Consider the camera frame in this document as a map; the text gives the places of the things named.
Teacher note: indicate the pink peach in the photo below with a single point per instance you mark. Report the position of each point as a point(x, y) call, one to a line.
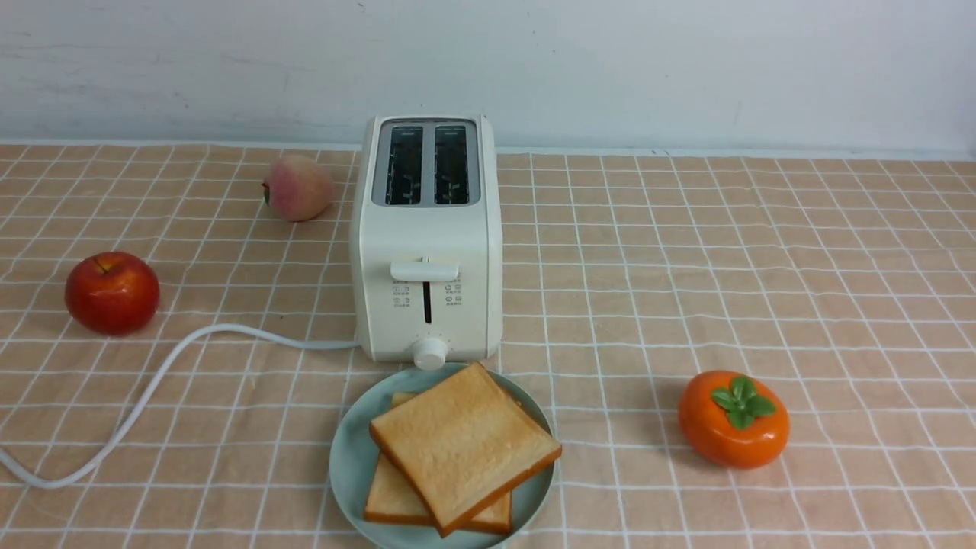
point(297, 188)

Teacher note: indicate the orange checkered tablecloth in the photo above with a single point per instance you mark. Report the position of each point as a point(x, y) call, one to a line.
point(845, 286)

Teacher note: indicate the toast slice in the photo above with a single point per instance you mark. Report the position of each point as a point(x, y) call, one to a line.
point(461, 496)
point(469, 402)

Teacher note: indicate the light green round plate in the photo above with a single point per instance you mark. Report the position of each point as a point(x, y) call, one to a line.
point(354, 457)

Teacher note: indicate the white two-slot toaster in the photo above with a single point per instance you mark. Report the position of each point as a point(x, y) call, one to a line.
point(426, 241)

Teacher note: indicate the red apple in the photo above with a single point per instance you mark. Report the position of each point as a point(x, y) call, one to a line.
point(112, 293)

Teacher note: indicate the orange persimmon with green leaf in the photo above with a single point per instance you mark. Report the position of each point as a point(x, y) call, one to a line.
point(733, 420)

